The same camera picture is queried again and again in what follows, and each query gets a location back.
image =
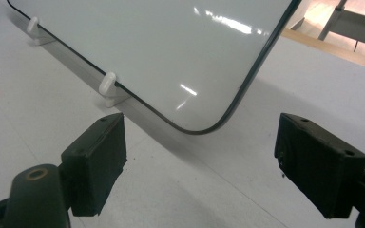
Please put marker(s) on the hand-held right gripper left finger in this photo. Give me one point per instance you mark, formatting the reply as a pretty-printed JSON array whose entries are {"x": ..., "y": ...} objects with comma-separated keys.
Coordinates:
[{"x": 92, "y": 164}]

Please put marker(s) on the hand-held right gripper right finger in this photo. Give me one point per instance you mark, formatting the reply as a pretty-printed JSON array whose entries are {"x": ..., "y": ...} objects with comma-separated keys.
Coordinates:
[{"x": 320, "y": 164}]

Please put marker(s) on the white whiteboard stand clip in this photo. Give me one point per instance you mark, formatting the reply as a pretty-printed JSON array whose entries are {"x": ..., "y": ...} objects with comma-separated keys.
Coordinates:
[
  {"x": 107, "y": 85},
  {"x": 32, "y": 26}
]

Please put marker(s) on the white magnetic whiteboard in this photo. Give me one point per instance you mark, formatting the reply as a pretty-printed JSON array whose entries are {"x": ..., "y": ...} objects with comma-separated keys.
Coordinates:
[{"x": 158, "y": 47}]

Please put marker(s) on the white metal desk frame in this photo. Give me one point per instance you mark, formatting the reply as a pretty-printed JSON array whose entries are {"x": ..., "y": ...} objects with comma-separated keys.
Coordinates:
[{"x": 358, "y": 23}]

